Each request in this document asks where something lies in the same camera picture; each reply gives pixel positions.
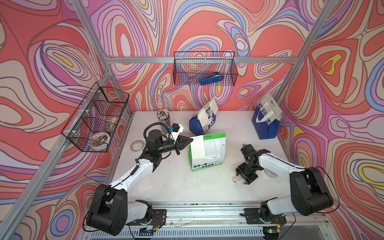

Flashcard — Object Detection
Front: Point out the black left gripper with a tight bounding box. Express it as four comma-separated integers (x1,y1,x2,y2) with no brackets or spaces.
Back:
156,137,193,157

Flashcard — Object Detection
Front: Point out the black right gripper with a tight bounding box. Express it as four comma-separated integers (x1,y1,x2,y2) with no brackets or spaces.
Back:
235,162,260,185

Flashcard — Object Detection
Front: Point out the cream lined receipt paper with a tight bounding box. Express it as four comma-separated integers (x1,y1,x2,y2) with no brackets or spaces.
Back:
138,177,152,193
190,135,206,160

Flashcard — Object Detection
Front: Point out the blue white paper bag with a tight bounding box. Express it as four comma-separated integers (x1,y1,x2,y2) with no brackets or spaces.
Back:
189,98,219,136

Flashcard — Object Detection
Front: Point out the green white paper bag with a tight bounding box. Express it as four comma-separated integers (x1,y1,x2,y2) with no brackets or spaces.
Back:
188,133,227,172

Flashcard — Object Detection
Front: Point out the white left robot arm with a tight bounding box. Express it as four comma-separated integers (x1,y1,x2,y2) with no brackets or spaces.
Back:
83,130,193,236

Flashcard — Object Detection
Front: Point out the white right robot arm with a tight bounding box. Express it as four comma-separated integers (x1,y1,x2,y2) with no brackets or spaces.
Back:
234,144,334,224

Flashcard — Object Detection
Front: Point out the white tape roll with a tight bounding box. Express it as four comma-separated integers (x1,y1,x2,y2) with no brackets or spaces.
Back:
264,169,278,178

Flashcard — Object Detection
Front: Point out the clear cup of pencils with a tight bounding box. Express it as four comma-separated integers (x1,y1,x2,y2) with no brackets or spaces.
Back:
157,109,171,127

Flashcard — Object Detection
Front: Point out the dark blue paper bag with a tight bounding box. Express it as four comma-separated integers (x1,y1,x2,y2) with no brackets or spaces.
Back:
252,93,282,140

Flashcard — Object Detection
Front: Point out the blue stapler in basket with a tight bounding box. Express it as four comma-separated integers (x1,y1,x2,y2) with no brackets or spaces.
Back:
200,72,224,86

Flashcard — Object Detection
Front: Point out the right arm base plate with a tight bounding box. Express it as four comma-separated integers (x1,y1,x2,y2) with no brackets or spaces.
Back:
240,208,287,226

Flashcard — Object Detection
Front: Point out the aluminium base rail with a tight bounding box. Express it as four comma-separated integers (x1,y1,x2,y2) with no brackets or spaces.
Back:
80,200,334,240

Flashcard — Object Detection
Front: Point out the black wire basket back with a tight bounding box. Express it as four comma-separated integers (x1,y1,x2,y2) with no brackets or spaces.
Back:
173,50,238,86

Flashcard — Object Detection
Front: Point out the black wire basket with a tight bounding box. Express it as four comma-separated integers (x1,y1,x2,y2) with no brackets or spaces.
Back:
61,83,130,153
173,50,238,86

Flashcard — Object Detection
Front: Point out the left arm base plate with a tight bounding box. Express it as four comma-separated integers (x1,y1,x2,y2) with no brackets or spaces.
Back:
126,209,167,227

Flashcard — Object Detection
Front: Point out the black wire basket left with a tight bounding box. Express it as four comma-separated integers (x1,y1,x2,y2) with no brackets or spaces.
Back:
61,83,130,153

